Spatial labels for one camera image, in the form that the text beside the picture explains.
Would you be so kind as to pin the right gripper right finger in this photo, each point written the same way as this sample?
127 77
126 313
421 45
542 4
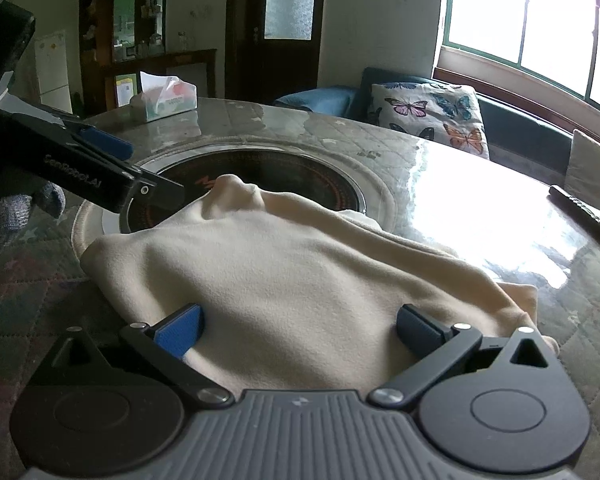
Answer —
441 352

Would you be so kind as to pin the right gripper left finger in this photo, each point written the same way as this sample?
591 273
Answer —
162 348

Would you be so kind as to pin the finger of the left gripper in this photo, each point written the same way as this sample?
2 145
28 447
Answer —
111 184
86 140

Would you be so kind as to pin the cream beige garment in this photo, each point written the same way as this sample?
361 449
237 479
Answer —
294 295

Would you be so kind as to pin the tissue box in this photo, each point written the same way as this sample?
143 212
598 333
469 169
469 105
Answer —
162 97

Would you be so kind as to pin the grey knitted glove hand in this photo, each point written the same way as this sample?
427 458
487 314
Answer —
19 198

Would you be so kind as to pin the white refrigerator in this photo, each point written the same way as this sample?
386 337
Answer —
52 71

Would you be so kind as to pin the dark wooden cabinet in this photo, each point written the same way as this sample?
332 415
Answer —
119 39

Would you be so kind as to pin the round induction cooktop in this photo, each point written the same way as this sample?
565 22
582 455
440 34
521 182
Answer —
334 181

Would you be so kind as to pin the black remote control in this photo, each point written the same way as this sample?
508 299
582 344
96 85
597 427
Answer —
576 210

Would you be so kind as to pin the dark wooden door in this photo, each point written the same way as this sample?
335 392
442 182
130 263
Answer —
272 48

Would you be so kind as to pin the blue sofa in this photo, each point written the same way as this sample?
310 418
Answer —
517 139

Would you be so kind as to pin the beige plain pillow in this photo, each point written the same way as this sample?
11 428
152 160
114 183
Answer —
583 173

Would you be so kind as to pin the butterfly print pillow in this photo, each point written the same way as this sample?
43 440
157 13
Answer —
448 114

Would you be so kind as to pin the green framed window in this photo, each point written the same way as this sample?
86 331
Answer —
557 41

